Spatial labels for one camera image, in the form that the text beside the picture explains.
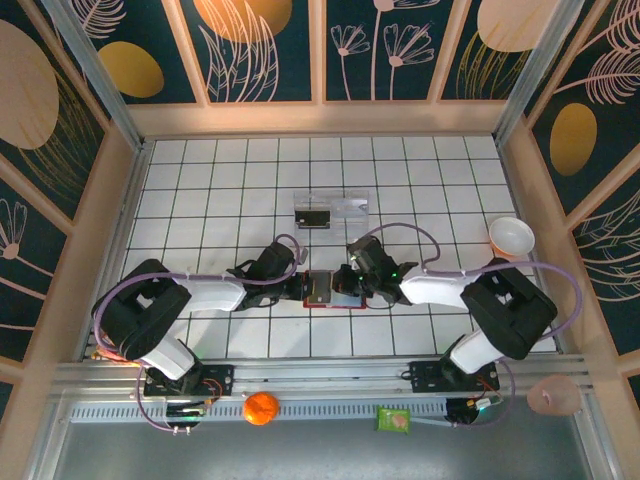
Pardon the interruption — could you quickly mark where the red card holder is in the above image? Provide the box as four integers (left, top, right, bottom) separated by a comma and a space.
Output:
302, 269, 369, 311

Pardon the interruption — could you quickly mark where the dark card with gold print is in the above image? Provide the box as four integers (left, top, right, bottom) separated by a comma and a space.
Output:
307, 271, 334, 305

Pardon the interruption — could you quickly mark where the clear acrylic tray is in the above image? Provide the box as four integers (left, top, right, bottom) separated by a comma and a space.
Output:
292, 189, 372, 246

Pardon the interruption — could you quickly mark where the black VIP card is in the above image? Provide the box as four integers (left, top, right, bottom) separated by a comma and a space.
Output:
294, 208, 331, 229

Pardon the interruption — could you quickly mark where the white VIP card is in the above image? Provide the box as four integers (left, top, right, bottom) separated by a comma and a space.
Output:
332, 199, 370, 219

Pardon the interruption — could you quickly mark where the orange ball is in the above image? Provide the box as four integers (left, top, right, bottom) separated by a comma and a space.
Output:
243, 391, 279, 427

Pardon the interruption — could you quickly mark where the white bowl with orange outside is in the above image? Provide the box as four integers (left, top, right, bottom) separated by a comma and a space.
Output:
488, 215, 535, 259

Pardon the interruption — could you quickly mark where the green snack packet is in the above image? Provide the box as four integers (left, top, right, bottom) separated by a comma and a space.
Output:
375, 406, 412, 435

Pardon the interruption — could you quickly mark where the black controller board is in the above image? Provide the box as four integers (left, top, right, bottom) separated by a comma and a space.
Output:
166, 399, 207, 435
444, 394, 504, 430

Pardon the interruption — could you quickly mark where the pink round object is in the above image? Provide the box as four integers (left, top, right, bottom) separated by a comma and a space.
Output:
525, 375, 584, 416

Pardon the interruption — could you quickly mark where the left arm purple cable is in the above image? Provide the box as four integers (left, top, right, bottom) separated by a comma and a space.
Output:
92, 233, 304, 435

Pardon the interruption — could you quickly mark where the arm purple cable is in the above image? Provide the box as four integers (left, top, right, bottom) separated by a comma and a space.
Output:
357, 222, 585, 431
92, 233, 304, 435

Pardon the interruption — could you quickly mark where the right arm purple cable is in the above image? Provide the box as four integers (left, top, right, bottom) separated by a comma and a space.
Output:
357, 222, 585, 431

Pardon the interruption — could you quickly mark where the aluminium rail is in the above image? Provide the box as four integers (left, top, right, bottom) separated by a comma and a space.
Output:
49, 352, 596, 401

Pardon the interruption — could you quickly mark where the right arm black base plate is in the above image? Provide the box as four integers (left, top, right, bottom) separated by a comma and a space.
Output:
408, 359, 501, 394

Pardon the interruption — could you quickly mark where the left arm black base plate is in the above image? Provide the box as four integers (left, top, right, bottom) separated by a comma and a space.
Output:
143, 363, 236, 399

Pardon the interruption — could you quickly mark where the slotted grey cable duct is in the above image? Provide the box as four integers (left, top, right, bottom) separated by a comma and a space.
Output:
69, 399, 451, 424

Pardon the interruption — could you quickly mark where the aluminium frame post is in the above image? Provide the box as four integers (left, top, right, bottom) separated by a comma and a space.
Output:
42, 0, 147, 151
492, 0, 586, 146

